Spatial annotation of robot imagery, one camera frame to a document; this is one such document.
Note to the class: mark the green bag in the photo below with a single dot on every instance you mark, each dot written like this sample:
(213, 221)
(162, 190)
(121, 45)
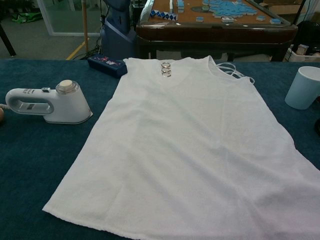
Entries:
(20, 18)

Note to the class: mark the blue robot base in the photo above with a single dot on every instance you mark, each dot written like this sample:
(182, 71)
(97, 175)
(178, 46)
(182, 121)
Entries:
(117, 37)

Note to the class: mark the face-up white mahjong tile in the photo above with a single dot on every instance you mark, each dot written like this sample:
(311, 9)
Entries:
(231, 20)
(224, 20)

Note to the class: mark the peach coloured ball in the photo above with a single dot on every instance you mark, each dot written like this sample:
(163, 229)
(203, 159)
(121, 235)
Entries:
(1, 117)

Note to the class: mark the blue white snake puzzle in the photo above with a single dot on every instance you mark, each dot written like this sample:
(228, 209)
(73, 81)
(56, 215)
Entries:
(162, 14)

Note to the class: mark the blue mahjong tile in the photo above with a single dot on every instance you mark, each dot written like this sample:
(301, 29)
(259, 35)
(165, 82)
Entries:
(260, 18)
(200, 19)

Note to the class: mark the light blue mug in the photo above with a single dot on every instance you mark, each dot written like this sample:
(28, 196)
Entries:
(301, 90)

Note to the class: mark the black table leg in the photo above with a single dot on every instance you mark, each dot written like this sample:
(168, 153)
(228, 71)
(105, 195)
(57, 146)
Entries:
(8, 42)

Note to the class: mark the dark blue printed box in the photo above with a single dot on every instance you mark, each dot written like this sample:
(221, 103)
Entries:
(107, 65)

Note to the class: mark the white handheld garment steamer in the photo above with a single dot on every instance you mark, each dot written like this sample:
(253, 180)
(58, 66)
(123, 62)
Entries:
(70, 107)

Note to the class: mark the white storage crate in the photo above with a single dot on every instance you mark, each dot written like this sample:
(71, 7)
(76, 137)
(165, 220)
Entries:
(300, 56)

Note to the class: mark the brown mahjong table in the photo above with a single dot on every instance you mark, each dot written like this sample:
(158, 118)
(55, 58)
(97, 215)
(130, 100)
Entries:
(212, 35)

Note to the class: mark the wooden pole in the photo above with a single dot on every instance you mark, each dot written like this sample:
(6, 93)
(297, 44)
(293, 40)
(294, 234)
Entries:
(85, 25)

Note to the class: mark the white sleeveless shirt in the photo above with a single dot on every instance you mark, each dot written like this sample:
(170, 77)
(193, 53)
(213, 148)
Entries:
(175, 137)

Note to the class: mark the white framed glass door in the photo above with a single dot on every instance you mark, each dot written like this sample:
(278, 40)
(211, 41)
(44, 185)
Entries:
(46, 17)

